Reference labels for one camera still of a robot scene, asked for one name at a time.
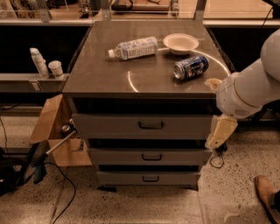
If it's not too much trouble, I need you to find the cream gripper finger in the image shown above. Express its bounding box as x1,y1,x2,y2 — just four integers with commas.
205,114,238,149
205,78,222,94

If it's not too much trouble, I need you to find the grey top drawer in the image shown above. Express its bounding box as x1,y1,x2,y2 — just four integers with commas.
73,114,212,140

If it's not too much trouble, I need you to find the grey drawer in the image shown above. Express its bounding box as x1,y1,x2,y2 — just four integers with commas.
73,114,212,140
87,148,212,165
96,171,200,186

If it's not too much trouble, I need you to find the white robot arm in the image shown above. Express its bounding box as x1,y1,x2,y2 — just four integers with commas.
205,30,280,149

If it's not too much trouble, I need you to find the grey drawer cabinet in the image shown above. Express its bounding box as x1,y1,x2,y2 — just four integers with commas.
61,19,236,193

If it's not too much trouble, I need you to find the grey middle drawer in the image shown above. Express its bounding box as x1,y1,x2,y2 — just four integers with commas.
87,148,212,165

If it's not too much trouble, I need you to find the grey bottom drawer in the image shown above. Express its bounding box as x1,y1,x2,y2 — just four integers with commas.
96,171,200,186

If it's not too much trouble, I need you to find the blue soda can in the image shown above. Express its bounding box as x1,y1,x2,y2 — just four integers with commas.
173,56,209,81

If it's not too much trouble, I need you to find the white bowl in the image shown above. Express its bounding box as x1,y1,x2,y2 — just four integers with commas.
163,33,199,55

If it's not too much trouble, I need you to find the brown shoe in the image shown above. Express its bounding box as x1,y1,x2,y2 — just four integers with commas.
255,175,280,224

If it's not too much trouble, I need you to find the clear plastic water bottle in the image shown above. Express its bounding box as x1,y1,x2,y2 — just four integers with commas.
108,37,158,60

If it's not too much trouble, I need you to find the brown cardboard box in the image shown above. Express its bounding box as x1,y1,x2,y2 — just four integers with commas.
30,94,92,166

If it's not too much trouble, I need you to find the white paper cup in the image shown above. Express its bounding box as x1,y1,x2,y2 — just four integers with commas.
48,60,63,79

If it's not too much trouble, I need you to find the white spray bottle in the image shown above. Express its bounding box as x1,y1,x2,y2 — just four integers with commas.
30,47,50,79

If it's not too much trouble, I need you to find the metal rod tool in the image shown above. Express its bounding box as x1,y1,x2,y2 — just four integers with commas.
31,130,76,184

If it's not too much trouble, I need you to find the grey side shelf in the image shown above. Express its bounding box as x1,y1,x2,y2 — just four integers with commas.
0,73,69,93

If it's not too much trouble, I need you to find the black cable right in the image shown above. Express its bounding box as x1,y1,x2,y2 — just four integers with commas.
209,143,229,170

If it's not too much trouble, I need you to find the black floor cable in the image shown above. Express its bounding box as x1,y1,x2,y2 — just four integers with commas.
43,162,77,224

